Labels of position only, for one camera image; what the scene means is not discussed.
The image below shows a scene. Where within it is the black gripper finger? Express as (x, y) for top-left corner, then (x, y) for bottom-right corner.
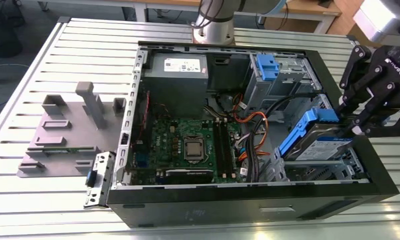
(332, 44), (386, 118)
(345, 82), (400, 138)

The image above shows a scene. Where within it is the grey power supply unit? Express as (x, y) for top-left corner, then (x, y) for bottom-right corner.
(142, 53), (209, 120)

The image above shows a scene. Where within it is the thick black cable bundle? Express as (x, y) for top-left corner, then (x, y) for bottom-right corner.
(242, 92), (321, 183)

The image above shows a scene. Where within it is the silver CPU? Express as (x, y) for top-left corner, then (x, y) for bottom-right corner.
(185, 142), (203, 157)

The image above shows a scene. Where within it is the black CPU socket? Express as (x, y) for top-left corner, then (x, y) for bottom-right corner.
(181, 134), (209, 165)

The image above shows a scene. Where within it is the wooden cabinet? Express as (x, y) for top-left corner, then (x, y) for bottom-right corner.
(348, 0), (382, 48)

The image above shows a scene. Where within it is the grey parts rack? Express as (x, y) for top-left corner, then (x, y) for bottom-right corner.
(14, 81), (127, 179)

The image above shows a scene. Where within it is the black PC case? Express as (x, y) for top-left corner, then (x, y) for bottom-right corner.
(105, 40), (400, 229)

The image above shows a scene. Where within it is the grey metal drive cage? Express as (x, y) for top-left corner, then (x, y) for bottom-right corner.
(243, 53), (321, 111)

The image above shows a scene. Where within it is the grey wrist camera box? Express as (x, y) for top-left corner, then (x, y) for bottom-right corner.
(352, 0), (400, 48)

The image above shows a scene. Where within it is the orange wire bundle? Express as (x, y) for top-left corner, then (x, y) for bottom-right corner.
(231, 111), (270, 161)

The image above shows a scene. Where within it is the black RAM slot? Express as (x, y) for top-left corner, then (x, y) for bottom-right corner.
(221, 117), (237, 179)
(211, 117), (227, 179)

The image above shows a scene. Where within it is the white table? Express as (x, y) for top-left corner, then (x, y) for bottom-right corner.
(35, 0), (147, 23)

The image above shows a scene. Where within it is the blue plastic drive latch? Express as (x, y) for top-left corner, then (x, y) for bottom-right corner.
(255, 54), (281, 81)

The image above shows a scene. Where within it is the metal bracket with blue latch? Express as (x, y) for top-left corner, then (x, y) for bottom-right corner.
(82, 151), (117, 210)

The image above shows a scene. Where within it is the green motherboard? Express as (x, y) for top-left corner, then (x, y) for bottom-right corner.
(129, 117), (250, 185)

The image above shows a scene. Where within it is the hard disk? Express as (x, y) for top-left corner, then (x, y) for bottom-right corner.
(278, 107), (354, 162)

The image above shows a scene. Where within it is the black graphics card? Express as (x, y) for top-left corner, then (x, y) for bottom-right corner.
(163, 168), (214, 185)

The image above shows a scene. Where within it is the wooden desk with white legs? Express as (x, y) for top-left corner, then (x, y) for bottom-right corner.
(131, 0), (342, 35)

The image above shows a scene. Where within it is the metal disk bay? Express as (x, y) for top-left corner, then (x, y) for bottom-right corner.
(269, 147), (368, 182)

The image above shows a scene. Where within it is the black office chair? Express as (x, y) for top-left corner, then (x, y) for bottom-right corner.
(0, 0), (26, 58)

